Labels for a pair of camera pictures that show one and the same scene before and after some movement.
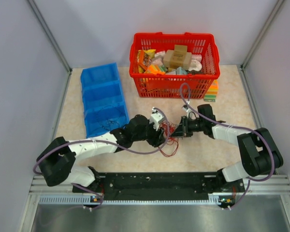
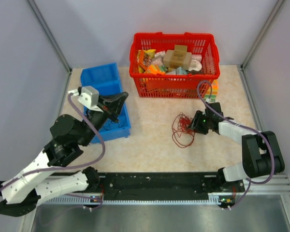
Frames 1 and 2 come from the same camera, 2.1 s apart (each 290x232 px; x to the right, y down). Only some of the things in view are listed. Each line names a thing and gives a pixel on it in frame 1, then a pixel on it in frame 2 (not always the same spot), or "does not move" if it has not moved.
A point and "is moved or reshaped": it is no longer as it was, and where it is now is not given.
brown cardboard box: x=179 y=58 does not move
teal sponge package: x=181 y=71 does not move
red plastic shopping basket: x=160 y=63 does not move
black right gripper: x=182 y=129 → x=195 y=125
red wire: x=167 y=128 is moved or reshaped
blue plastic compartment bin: x=104 y=104 does not move
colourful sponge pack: x=212 y=92 does not move
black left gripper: x=158 y=137 → x=112 y=105
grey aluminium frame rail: x=278 y=184 does not move
